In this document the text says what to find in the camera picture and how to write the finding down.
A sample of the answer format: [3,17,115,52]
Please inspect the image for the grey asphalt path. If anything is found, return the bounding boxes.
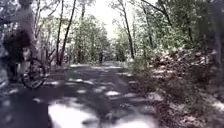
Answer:
[0,60,161,128]

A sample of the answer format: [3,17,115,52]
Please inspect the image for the wood of trees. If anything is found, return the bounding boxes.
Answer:
[0,0,224,84]

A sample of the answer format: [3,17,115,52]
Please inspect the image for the leaf-covered ground verge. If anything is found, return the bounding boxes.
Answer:
[128,49,224,128]

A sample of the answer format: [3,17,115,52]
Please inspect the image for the bicycle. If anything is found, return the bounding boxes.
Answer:
[0,54,48,90]

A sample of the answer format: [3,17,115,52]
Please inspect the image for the person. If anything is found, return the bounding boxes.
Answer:
[0,0,43,83]

